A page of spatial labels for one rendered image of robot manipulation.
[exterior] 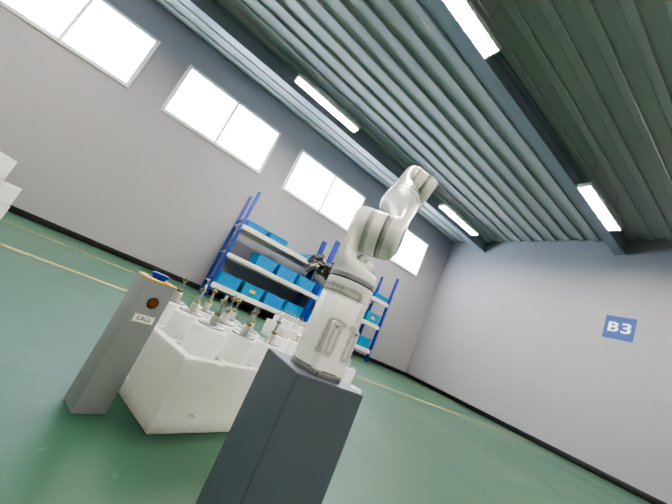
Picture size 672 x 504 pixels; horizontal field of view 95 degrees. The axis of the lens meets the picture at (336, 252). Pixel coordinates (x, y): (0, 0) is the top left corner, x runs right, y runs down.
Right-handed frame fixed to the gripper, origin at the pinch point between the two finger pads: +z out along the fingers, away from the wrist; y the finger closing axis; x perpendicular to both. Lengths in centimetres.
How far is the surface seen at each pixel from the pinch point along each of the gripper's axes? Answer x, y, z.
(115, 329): 37.0, -19.9, 21.9
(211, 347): 33.7, -5.4, 5.9
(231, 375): 37.2, 3.3, 2.4
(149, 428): 45, 2, 21
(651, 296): -172, 301, -585
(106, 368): 42, -14, 24
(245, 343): 33.4, -1.7, -4.4
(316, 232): 203, -160, -543
